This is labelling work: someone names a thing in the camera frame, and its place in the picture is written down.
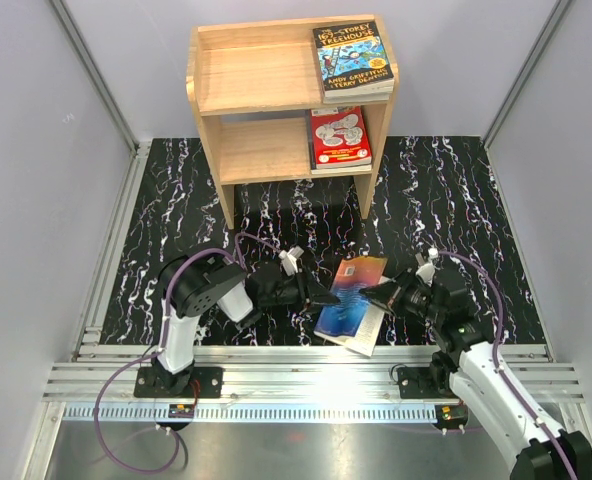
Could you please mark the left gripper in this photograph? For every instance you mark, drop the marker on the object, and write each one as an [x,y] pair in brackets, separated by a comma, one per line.
[313,296]

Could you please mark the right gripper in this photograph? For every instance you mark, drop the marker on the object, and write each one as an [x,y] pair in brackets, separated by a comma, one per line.
[384,293]

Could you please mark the blue sunset cover book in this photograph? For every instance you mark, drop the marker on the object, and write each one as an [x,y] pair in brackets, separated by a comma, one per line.
[354,322]

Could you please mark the red 13-storey treehouse book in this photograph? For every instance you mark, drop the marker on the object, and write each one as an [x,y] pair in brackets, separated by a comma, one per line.
[338,139]

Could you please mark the purple 117-storey treehouse book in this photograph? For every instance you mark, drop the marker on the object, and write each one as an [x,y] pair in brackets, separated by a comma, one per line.
[358,95]

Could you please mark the black 169-storey treehouse book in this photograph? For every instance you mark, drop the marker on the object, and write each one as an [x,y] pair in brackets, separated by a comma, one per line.
[352,55]

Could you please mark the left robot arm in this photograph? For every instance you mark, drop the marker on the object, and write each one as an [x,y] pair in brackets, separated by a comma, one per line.
[210,278]

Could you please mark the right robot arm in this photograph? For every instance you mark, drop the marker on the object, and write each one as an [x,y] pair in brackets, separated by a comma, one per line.
[469,366]

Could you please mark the black marble pattern mat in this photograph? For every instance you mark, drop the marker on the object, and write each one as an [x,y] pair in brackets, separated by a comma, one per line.
[431,191]

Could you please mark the light wooden bookshelf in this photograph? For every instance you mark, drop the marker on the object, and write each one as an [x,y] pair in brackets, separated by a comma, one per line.
[249,86]

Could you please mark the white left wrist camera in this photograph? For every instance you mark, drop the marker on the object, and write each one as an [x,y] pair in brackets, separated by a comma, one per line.
[289,260]

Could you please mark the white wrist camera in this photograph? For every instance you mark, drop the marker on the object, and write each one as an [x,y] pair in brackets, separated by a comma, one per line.
[426,265]
[289,260]

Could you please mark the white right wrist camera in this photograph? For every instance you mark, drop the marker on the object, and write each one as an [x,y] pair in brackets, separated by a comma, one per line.
[426,265]

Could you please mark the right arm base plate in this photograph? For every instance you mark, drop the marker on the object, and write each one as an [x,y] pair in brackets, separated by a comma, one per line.
[416,383]

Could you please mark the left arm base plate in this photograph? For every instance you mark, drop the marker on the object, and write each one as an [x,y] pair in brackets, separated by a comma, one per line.
[204,381]

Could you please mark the aluminium mounting rail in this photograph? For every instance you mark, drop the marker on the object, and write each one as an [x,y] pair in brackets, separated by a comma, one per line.
[298,374]

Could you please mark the slotted cable duct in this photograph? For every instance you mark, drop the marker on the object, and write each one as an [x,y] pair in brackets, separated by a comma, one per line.
[251,413]

